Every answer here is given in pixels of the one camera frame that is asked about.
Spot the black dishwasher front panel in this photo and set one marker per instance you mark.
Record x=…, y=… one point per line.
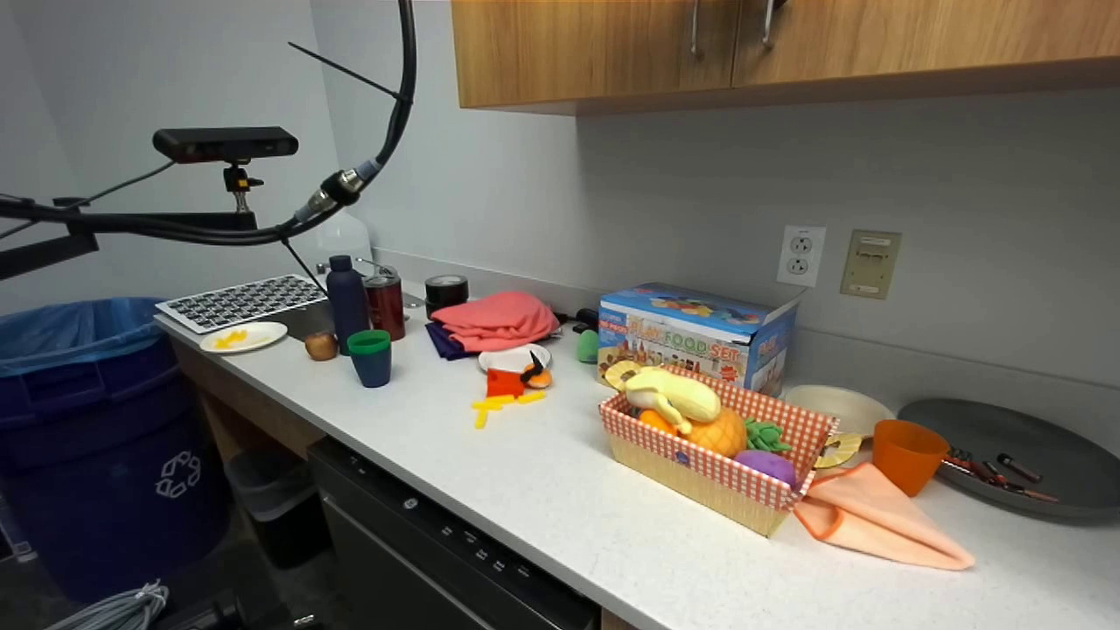
x=410, y=563

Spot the white plate yellow food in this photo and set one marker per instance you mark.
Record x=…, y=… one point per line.
x=242, y=338

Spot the blue recycling bin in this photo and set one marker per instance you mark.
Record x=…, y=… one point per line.
x=102, y=444

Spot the dark grey round tray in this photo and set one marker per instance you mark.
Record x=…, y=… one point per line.
x=1025, y=464

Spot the blue toy food box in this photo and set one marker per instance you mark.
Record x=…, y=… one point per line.
x=704, y=335

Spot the orange plastic cup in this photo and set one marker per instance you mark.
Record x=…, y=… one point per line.
x=907, y=451

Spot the brown toy ball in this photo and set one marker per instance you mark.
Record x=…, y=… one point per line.
x=320, y=347

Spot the dark red tumbler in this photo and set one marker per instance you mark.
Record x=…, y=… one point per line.
x=387, y=301

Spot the silver door handle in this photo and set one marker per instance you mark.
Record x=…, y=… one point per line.
x=696, y=29
x=768, y=25

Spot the dark blue bottle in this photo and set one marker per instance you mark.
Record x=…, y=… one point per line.
x=345, y=295

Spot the red checkered food basket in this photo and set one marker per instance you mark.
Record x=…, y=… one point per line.
x=719, y=479

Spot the beige bowl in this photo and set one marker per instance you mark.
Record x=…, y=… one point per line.
x=853, y=410

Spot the coral pink cloth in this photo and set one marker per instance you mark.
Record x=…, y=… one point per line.
x=494, y=322

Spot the dark navy cloth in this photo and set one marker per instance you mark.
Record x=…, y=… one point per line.
x=447, y=345

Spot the yellow toy banana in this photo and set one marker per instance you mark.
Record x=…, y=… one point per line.
x=674, y=398

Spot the black trash bin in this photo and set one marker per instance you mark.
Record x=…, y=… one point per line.
x=282, y=500

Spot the navy cup green rim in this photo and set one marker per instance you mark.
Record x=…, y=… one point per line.
x=371, y=354

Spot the beige wall switch plate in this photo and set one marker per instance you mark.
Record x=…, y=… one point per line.
x=871, y=263

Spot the black tape roll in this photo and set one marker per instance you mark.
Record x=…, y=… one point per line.
x=444, y=293

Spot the dish drying rack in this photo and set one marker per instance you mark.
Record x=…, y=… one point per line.
x=240, y=301

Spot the white small plate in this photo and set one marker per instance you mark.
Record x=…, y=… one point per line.
x=515, y=357

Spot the white wall outlet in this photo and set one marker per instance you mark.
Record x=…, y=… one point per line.
x=801, y=256

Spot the black stereo camera on stand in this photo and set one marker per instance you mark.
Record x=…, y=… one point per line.
x=227, y=146

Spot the green toy sponge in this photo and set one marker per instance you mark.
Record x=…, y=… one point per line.
x=588, y=347

